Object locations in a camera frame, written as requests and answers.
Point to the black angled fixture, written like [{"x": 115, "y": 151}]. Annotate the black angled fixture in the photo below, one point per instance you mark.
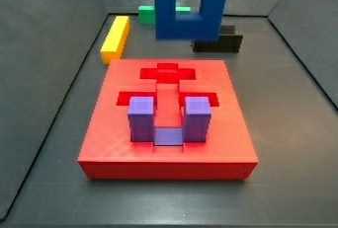
[{"x": 229, "y": 42}]

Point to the blue U-shaped block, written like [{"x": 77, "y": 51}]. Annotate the blue U-shaped block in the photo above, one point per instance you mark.
[{"x": 196, "y": 26}]

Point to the purple U-shaped block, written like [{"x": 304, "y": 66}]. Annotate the purple U-shaped block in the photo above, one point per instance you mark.
[{"x": 168, "y": 124}]

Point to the green arch block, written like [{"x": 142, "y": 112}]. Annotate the green arch block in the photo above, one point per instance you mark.
[{"x": 148, "y": 13}]

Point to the red slotted base block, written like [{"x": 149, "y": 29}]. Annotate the red slotted base block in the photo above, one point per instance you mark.
[{"x": 111, "y": 156}]

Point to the yellow long bar block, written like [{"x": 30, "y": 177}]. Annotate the yellow long bar block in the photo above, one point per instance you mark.
[{"x": 115, "y": 40}]

